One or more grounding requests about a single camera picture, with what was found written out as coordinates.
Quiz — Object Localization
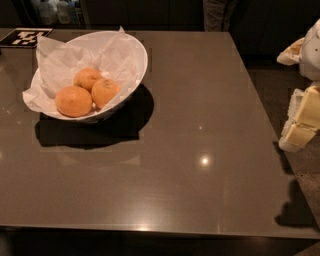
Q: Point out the bottles in background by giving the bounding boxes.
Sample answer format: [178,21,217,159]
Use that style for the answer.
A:
[31,0,84,25]

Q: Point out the white paper liner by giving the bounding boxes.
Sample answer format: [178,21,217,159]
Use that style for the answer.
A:
[22,26,144,117]

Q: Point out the white bowl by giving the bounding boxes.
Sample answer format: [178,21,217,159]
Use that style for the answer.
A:
[39,30,149,123]

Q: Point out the orange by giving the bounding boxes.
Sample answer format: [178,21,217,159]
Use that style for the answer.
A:
[73,68,102,91]
[91,78,120,109]
[55,86,92,117]

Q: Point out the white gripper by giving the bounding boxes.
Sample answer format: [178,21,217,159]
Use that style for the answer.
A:
[277,19,320,152]

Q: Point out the black white marker card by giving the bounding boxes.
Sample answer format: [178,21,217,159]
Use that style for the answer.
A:
[0,28,52,48]

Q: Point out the person legs in background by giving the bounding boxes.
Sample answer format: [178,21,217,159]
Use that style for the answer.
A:
[203,0,239,32]

